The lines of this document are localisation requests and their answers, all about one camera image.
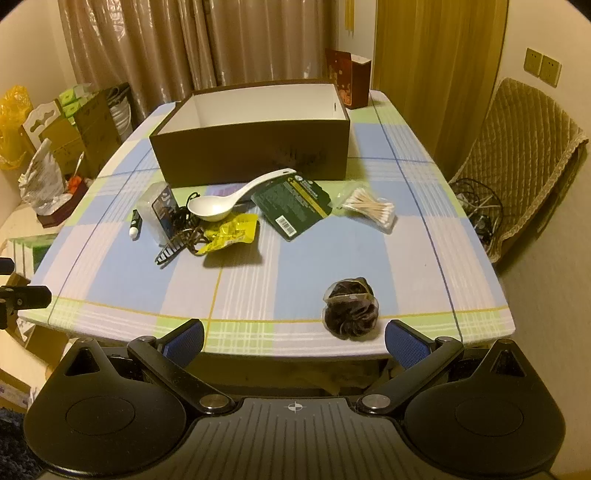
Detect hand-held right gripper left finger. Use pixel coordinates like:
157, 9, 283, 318
55, 318, 236, 416

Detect brown hair claw clip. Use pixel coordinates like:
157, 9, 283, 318
154, 228, 208, 266

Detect stack of green boxes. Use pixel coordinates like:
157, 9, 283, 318
58, 83, 95, 123

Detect large white box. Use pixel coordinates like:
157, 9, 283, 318
148, 79, 352, 189

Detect white plastic bag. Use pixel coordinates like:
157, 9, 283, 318
18, 138, 65, 215

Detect tangled black cables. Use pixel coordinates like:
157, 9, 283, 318
450, 178, 505, 252

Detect quilted chair cover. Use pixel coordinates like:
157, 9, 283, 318
450, 78, 589, 264

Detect red gift box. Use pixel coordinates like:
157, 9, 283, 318
324, 47, 371, 110

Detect dark round snack packet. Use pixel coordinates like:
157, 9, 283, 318
322, 276, 380, 341

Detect plain cardboard box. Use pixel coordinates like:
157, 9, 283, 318
39, 117, 86, 176

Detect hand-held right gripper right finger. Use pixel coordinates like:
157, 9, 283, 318
355, 318, 532, 416

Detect wall socket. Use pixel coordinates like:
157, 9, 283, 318
540, 55, 561, 87
524, 47, 544, 77

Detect cardboard box with bowl print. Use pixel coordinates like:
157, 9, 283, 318
74, 83, 136, 178

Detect yellow snack packet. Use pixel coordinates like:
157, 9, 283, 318
196, 213, 260, 257

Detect clear packet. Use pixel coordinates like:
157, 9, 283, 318
137, 181, 185, 247

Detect yellow plastic bag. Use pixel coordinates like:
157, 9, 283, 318
0, 85, 35, 171

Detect yellow curtain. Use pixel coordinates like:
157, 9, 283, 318
372, 0, 509, 176

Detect white chair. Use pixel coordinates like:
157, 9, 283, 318
22, 99, 63, 155

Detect brown curtain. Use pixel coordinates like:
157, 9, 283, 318
58, 0, 338, 116

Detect dark green packet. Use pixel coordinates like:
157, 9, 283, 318
252, 173, 334, 242

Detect dark wooden box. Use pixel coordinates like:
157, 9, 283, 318
36, 178, 89, 229

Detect black cable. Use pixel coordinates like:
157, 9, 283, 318
173, 189, 208, 237

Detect bag of cotton swabs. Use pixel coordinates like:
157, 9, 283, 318
333, 185, 398, 234

